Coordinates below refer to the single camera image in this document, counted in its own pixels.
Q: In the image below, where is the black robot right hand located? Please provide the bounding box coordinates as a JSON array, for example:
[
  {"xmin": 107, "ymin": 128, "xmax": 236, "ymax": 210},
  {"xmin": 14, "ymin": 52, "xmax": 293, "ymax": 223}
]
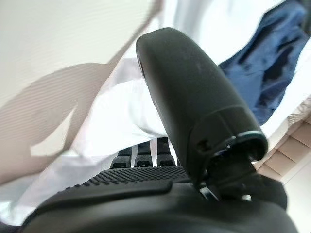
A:
[{"xmin": 21, "ymin": 27, "xmax": 299, "ymax": 233}]

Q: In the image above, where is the bed with beige cover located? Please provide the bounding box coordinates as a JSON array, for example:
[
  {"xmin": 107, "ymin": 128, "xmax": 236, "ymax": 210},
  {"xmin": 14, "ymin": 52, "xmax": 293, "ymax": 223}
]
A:
[{"xmin": 0, "ymin": 0, "xmax": 166, "ymax": 185}]

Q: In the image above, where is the white shirt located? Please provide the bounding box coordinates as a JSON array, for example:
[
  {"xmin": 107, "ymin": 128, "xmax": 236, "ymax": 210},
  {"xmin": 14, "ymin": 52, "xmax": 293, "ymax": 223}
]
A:
[{"xmin": 0, "ymin": 0, "xmax": 311, "ymax": 228}]

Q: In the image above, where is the dark blue garment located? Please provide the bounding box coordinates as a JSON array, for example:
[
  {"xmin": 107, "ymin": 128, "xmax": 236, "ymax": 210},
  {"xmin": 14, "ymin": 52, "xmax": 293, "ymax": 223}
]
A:
[{"xmin": 218, "ymin": 0, "xmax": 309, "ymax": 126}]

